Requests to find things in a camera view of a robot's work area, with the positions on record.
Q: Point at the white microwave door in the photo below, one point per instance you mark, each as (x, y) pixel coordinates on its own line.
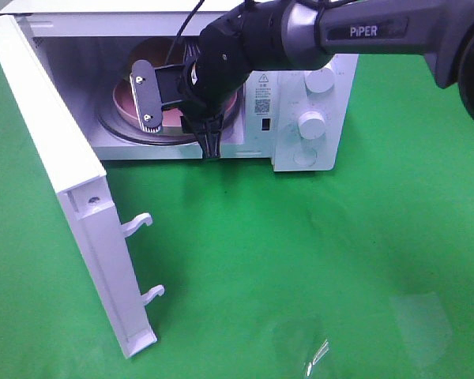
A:
(79, 181)

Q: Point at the pink round plate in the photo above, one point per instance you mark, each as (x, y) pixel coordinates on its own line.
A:
(171, 123)

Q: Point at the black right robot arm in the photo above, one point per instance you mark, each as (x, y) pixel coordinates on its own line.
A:
(299, 35)

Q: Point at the clear tape strip front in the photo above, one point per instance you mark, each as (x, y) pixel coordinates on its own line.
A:
(302, 348)

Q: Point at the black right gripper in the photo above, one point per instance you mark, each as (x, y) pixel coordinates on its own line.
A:
(205, 96)

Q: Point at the lower white microwave knob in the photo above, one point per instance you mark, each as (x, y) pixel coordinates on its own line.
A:
(311, 125)

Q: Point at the warning label with QR code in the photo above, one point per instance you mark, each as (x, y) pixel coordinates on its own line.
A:
(262, 94)

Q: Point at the burger with lettuce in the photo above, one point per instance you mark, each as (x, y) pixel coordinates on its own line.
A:
(155, 51)

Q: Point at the white microwave oven body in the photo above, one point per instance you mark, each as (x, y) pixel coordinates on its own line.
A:
(79, 55)

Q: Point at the upper white microwave knob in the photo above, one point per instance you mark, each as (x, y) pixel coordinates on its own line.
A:
(320, 80)

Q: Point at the white microwave knob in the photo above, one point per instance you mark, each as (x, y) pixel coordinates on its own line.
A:
(311, 125)
(320, 80)

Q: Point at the glass microwave turntable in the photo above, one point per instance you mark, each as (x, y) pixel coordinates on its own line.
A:
(110, 119)

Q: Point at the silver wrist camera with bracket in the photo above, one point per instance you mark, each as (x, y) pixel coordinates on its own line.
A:
(154, 90)

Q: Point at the round door release button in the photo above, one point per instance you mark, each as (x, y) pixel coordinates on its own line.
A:
(305, 157)

